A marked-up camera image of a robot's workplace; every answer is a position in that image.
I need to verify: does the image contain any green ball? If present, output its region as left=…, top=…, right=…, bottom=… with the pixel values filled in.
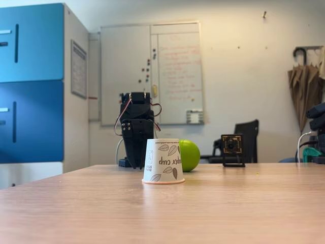
left=178, top=139, right=201, bottom=173

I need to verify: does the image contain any white leaf-print paper cup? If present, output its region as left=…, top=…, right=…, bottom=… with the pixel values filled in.
left=141, top=138, right=185, bottom=185

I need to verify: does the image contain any whiteboard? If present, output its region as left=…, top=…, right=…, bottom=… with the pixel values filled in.
left=100, top=21, right=206, bottom=127

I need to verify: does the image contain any grey cabinet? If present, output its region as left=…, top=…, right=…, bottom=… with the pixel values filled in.
left=0, top=3, right=90, bottom=189

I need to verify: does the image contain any framed notice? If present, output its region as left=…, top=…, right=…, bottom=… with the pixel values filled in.
left=70, top=39, right=88, bottom=99

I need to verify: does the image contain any small black webcam on stand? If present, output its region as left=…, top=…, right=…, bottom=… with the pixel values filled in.
left=220, top=134, right=246, bottom=168

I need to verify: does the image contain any dark blue cabinet door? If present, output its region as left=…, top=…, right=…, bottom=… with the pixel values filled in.
left=0, top=80, right=64, bottom=164

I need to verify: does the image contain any black chair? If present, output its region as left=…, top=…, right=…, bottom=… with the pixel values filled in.
left=197, top=119, right=260, bottom=164

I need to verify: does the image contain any light blue cabinet door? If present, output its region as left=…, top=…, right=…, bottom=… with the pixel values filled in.
left=0, top=3, right=64, bottom=83

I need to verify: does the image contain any beige folded umbrella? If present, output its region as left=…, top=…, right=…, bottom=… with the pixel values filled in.
left=287, top=47, right=325, bottom=133

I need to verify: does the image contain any green table clamp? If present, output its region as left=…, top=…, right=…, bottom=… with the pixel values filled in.
left=302, top=146, right=318, bottom=163

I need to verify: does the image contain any beige hanging cloth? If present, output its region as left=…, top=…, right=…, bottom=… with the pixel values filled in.
left=316, top=46, right=325, bottom=79

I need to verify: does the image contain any white cable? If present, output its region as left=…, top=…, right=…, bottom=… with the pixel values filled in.
left=115, top=138, right=125, bottom=165
left=296, top=131, right=318, bottom=166

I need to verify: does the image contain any red servo cable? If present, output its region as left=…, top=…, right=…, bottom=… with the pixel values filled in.
left=149, top=102, right=163, bottom=132
left=114, top=98, right=133, bottom=137

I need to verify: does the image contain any white wall poster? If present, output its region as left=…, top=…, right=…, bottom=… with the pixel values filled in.
left=88, top=32, right=102, bottom=122

